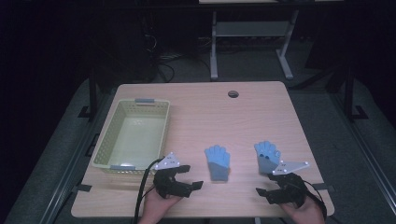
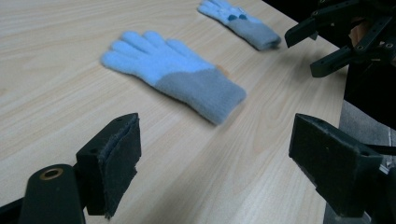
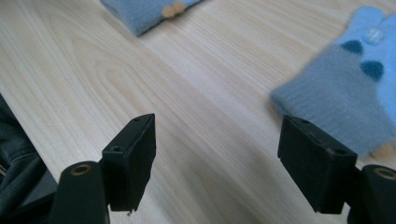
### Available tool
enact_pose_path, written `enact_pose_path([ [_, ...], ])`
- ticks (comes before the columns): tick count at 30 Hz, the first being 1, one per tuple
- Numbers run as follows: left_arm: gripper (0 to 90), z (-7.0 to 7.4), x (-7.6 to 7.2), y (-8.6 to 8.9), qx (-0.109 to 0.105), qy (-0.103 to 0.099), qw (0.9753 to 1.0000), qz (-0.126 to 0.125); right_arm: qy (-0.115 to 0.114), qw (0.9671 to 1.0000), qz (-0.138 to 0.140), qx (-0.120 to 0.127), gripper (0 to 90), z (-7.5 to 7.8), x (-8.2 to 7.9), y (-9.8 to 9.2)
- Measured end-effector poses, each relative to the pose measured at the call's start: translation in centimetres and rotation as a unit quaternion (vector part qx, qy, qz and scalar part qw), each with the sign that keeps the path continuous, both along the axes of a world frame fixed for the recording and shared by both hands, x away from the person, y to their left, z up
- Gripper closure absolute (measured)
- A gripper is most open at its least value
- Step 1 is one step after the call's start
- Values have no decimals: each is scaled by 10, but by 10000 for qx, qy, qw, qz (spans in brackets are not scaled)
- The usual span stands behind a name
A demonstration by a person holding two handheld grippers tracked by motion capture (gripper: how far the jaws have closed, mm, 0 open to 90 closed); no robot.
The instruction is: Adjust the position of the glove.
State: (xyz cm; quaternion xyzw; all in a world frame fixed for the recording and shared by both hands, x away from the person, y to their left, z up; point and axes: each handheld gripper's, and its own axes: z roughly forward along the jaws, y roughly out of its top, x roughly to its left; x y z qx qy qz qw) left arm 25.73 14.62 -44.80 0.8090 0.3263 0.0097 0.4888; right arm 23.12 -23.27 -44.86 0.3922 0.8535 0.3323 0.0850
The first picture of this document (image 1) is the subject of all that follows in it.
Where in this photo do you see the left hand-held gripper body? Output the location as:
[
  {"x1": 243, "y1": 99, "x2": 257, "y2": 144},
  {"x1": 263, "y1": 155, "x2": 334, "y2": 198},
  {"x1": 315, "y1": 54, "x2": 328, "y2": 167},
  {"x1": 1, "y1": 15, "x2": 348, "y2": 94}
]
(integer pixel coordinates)
[{"x1": 153, "y1": 151, "x2": 192, "y2": 200}]

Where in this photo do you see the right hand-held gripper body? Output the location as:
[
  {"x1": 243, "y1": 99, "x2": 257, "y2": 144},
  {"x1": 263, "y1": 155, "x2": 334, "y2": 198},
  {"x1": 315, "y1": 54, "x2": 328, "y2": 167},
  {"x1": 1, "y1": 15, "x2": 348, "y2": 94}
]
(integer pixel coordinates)
[{"x1": 272, "y1": 161, "x2": 310, "y2": 209}]

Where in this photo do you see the blue knitted glove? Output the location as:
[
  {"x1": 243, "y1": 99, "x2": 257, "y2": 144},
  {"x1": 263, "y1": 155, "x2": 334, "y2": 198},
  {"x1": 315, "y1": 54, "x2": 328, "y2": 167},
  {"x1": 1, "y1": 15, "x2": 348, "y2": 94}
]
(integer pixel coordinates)
[
  {"x1": 204, "y1": 144, "x2": 232, "y2": 182},
  {"x1": 253, "y1": 140, "x2": 283, "y2": 175}
]

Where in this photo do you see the cream plastic basket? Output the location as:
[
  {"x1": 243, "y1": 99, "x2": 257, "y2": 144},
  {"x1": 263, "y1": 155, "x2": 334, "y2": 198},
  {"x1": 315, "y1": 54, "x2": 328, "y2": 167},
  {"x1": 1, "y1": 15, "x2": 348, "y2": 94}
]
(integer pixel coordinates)
[{"x1": 91, "y1": 98, "x2": 172, "y2": 175}]

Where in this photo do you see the person's left hand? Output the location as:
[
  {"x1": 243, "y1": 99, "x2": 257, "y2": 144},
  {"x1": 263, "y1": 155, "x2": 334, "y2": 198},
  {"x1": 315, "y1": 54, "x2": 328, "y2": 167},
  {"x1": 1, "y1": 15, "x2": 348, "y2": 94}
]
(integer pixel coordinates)
[{"x1": 137, "y1": 187, "x2": 183, "y2": 224}]

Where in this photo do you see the person's right hand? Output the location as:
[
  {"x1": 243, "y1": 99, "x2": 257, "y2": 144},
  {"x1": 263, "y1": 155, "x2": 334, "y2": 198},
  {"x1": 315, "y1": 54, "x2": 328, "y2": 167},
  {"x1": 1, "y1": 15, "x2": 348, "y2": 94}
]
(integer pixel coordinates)
[{"x1": 278, "y1": 196, "x2": 327, "y2": 224}]

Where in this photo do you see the black table edge clamp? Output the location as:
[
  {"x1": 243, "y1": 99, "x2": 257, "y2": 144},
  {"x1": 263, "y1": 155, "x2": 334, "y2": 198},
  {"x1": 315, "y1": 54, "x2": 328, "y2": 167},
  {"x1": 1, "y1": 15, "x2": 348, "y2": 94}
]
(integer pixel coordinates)
[{"x1": 71, "y1": 183, "x2": 93, "y2": 193}]

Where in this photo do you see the black metal stand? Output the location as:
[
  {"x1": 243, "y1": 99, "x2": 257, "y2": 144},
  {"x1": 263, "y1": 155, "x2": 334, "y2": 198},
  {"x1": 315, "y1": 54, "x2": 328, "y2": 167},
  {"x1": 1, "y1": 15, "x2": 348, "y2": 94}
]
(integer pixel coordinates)
[
  {"x1": 341, "y1": 63, "x2": 370, "y2": 123},
  {"x1": 78, "y1": 62, "x2": 101, "y2": 119}
]

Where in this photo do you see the black cable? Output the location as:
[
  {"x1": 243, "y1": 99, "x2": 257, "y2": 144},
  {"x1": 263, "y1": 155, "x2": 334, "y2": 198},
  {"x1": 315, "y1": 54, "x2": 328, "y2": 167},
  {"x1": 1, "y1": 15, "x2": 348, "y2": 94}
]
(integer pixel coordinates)
[
  {"x1": 133, "y1": 157, "x2": 165, "y2": 224},
  {"x1": 303, "y1": 179, "x2": 329, "y2": 220}
]

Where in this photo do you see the bundle of floor cables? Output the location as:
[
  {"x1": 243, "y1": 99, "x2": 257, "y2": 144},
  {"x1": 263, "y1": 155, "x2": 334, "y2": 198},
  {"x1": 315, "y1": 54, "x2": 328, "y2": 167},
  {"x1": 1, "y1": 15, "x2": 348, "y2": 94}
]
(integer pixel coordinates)
[{"x1": 141, "y1": 15, "x2": 213, "y2": 83}]

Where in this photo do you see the white metal desk frame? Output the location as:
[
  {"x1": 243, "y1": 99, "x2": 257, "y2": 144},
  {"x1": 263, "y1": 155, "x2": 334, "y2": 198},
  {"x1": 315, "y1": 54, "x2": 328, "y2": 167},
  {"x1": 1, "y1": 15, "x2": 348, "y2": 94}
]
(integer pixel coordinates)
[{"x1": 209, "y1": 8, "x2": 301, "y2": 80}]

